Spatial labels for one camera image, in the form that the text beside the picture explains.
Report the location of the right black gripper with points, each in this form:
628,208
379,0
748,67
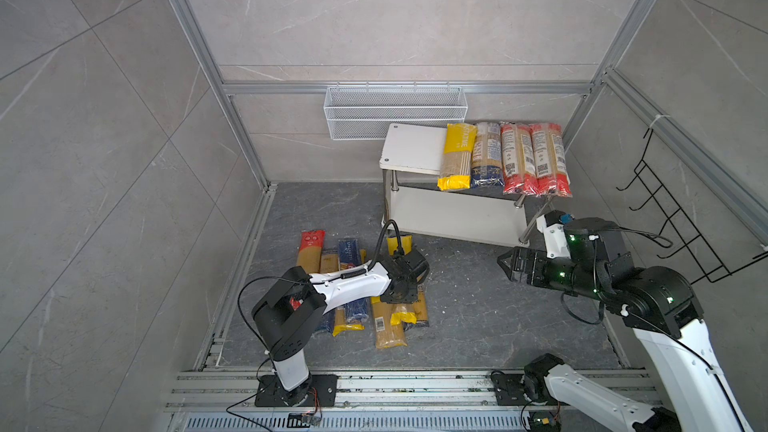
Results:
536,258

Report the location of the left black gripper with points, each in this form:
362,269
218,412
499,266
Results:
413,299

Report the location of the red label spaghetti bag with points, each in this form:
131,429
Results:
518,164

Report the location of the blue end spaghetti bag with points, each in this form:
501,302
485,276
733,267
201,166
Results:
486,161

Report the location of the yellow Pastatime spaghetti bag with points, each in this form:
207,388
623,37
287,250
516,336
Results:
455,171

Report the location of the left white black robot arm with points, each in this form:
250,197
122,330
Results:
286,316

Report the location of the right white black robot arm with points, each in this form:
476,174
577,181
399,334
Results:
587,257

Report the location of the white two-tier shelf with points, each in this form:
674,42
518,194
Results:
455,215

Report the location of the yellow bag under pile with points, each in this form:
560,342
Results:
387,335

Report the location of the Ankara blue spaghetti bag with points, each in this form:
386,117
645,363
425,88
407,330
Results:
329,264

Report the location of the red spaghetti bag far left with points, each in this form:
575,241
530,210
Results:
310,251

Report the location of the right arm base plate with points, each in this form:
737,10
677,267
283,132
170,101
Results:
515,389

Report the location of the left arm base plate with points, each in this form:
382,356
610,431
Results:
317,389

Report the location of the white wire mesh basket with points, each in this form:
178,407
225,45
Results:
357,113

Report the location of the black wire hook rack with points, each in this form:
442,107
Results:
678,236

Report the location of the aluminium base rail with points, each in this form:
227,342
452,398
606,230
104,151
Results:
366,400

